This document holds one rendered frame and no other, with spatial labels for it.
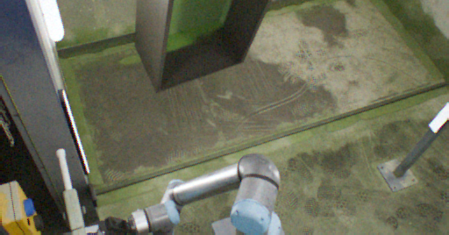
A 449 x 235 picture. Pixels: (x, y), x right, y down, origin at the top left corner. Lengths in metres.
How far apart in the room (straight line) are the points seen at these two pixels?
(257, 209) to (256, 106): 1.99
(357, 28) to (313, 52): 0.49
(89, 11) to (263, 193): 2.36
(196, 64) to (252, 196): 1.66
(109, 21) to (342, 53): 1.80
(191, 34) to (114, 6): 0.71
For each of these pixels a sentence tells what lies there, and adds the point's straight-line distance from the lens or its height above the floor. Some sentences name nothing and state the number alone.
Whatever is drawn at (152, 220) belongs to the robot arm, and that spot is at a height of 1.11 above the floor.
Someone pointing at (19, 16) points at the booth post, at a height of 1.76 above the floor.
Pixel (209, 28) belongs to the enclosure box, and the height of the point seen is 0.52.
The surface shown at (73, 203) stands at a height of 1.15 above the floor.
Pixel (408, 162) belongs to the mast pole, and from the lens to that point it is 3.23.
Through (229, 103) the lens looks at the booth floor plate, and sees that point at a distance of 3.33.
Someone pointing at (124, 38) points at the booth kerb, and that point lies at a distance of 3.58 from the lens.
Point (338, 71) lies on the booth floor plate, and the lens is 3.70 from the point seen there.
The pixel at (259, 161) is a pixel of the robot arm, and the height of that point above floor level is 1.47.
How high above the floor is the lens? 2.78
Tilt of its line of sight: 54 degrees down
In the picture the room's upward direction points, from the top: 6 degrees clockwise
